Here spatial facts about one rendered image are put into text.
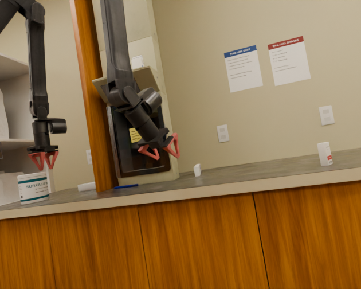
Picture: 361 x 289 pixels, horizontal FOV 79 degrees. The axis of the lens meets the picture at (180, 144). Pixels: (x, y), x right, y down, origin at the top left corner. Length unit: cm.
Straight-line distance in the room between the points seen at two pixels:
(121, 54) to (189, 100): 98
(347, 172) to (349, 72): 95
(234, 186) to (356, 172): 37
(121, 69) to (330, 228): 82
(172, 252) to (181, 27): 144
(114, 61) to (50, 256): 92
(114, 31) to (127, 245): 78
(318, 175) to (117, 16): 76
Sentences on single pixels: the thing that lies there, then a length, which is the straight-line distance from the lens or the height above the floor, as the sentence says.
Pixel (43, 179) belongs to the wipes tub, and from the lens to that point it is 140.
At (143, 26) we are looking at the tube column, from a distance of 135.
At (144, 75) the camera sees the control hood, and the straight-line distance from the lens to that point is 115.
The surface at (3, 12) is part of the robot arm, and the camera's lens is 111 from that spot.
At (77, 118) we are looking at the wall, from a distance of 197.
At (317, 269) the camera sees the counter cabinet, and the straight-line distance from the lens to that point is 95.
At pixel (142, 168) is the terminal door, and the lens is 119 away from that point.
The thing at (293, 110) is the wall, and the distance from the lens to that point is 158.
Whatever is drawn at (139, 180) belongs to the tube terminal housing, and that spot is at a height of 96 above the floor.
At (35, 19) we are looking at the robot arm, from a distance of 110.
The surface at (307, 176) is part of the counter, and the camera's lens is 83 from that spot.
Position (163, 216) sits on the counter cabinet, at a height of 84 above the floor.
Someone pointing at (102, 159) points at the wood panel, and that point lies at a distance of 127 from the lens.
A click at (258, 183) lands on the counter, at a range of 80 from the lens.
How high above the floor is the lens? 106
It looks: 3 degrees up
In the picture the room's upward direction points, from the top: 9 degrees counter-clockwise
